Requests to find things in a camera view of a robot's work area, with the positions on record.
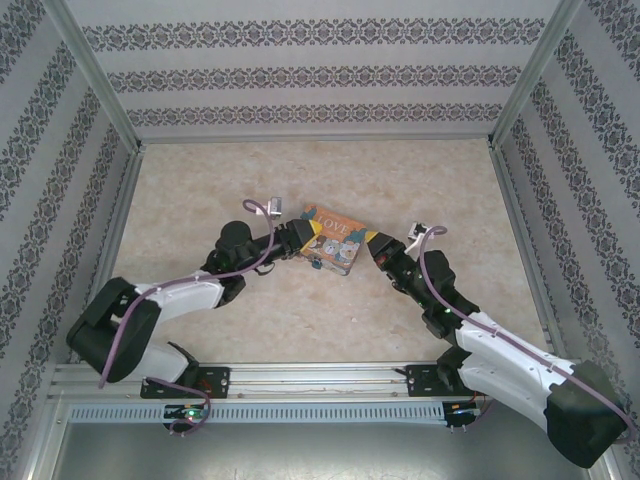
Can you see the orange bear print tin box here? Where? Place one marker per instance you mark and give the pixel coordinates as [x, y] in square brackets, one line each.
[340, 240]

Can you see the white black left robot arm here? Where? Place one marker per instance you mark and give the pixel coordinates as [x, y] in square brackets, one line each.
[175, 297]

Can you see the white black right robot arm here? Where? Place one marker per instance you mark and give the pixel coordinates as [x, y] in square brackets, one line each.
[510, 355]

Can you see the right controller board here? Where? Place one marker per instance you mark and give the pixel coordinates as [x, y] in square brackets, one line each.
[457, 410]

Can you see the left controller board green light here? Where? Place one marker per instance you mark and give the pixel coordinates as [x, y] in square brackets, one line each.
[190, 413]

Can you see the aluminium back floor rail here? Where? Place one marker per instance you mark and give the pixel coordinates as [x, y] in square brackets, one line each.
[315, 138]

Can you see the aluminium floor rail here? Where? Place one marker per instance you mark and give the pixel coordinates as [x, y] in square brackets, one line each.
[121, 210]
[521, 225]
[315, 138]

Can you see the black right mount plate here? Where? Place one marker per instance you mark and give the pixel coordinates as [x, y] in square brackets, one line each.
[417, 382]

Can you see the black mount plate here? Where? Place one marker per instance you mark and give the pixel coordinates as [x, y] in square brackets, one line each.
[417, 382]
[220, 382]

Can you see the aluminium right floor rail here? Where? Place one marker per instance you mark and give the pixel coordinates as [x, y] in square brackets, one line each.
[521, 225]

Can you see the aluminium left floor rail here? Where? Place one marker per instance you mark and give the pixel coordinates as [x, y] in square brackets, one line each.
[121, 210]

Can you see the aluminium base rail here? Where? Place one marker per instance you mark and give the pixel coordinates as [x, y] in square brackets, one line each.
[320, 375]

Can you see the black left mount plate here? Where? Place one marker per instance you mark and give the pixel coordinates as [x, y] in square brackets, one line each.
[220, 382]

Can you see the aluminium right corner post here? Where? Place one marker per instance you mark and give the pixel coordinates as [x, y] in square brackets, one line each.
[531, 75]

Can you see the aluminium corner post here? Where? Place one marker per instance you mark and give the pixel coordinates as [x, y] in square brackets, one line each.
[531, 75]
[95, 75]

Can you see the aluminium left corner post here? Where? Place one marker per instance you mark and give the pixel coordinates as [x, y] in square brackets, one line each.
[95, 75]

